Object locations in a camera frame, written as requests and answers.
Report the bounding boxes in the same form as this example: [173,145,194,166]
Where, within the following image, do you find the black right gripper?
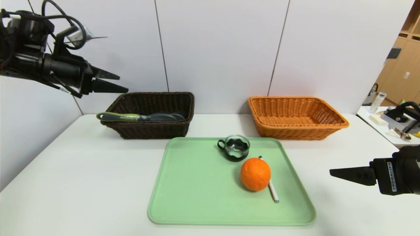
[329,146,420,196]

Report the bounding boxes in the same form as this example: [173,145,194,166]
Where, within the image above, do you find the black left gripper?
[42,53,129,95]

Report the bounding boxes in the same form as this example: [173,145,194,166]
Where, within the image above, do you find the black bristle brush green handle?
[96,112,186,124]

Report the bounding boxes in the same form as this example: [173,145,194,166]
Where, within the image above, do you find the white pen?
[258,156,279,203]

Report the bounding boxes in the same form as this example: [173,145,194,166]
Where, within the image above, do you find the orange fruit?
[240,157,271,191]

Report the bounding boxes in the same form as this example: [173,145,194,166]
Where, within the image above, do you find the glass cup with black handle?
[218,134,250,162]

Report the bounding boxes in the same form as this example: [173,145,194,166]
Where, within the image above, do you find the dark brown wicker basket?
[101,92,195,139]

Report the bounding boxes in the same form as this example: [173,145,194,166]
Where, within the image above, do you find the orange wicker basket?
[247,96,349,141]

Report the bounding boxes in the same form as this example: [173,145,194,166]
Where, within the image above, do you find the white side table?
[356,106,420,146]

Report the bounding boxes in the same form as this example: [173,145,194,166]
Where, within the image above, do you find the clear plastic bottle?
[370,92,387,114]

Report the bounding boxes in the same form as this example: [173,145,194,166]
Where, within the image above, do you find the wooden cabinet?
[374,0,420,105]

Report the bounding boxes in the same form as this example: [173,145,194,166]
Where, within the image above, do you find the light green plastic tray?
[148,137,316,226]

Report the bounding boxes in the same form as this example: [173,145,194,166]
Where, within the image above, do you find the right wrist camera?
[382,102,420,135]

